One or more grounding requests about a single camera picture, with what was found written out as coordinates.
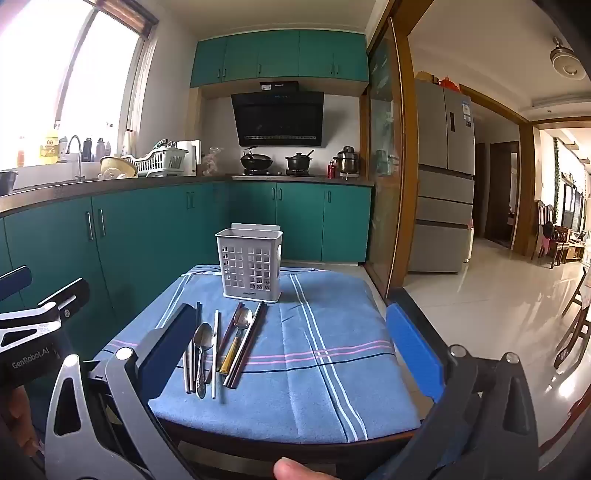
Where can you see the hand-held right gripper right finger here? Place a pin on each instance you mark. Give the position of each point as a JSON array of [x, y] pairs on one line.
[[411, 350]]

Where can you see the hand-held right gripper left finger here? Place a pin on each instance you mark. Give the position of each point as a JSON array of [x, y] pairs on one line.
[[166, 350]]

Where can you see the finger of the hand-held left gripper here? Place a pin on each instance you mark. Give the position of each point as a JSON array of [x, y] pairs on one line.
[[69, 295], [14, 281]]

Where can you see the silver spoon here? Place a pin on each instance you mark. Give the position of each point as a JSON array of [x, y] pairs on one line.
[[203, 337]]

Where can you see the white plastic utensil holder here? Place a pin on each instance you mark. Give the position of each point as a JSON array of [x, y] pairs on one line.
[[249, 258]]

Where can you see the person's left hand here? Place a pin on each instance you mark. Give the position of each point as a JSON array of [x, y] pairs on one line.
[[21, 420]]

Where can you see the person's right hand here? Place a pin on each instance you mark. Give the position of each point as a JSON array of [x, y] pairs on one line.
[[298, 470]]

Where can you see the teal base cabinets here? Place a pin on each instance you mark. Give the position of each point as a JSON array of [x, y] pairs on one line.
[[138, 230]]

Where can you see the dark metal pot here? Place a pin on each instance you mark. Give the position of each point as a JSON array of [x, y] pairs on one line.
[[7, 182]]

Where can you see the blue striped cloth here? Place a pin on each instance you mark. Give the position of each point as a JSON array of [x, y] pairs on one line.
[[300, 392]]

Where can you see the orange bottle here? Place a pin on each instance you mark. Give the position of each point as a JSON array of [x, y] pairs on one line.
[[21, 154]]

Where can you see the dark wooden table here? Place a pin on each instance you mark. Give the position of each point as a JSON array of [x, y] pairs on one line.
[[323, 450]]

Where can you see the chrome faucet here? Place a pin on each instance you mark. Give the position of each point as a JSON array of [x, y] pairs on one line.
[[79, 161]]

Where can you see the yellow bottle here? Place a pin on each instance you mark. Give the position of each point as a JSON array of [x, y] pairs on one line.
[[48, 147]]

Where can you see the yellow basin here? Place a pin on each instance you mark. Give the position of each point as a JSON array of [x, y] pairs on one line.
[[117, 165]]

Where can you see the white dish rack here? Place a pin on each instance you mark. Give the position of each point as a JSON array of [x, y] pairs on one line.
[[157, 161]]

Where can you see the white kitchen appliance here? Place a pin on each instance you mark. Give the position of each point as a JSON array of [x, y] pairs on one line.
[[193, 157]]

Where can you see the clear plastic bag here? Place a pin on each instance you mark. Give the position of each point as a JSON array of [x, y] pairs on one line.
[[212, 161]]

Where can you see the red bottle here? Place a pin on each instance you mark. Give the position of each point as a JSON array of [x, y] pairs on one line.
[[331, 170]]

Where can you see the steel stock pot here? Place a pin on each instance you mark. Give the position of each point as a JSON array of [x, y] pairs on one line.
[[346, 162]]

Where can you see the gas stove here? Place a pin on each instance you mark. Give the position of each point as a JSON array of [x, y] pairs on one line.
[[277, 175]]

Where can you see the black wok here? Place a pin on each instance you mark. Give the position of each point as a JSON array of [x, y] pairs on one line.
[[256, 161]]

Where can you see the kitchen window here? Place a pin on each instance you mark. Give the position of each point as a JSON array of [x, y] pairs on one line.
[[37, 69]]

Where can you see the silver refrigerator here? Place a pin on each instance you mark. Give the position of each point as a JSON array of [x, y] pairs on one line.
[[438, 138]]

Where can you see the wooden framed glass door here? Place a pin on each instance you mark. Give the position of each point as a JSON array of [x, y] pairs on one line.
[[383, 138]]

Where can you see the black cooking pot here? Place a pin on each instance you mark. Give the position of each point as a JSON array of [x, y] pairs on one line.
[[299, 162]]

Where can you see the black range hood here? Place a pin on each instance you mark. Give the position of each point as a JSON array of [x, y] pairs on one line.
[[277, 120]]

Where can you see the red bag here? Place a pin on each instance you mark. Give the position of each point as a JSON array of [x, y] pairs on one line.
[[447, 83]]

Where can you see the ceiling fan lamp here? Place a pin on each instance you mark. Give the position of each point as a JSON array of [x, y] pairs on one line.
[[565, 62]]

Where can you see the teal wall cabinets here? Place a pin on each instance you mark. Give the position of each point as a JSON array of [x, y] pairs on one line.
[[277, 55]]

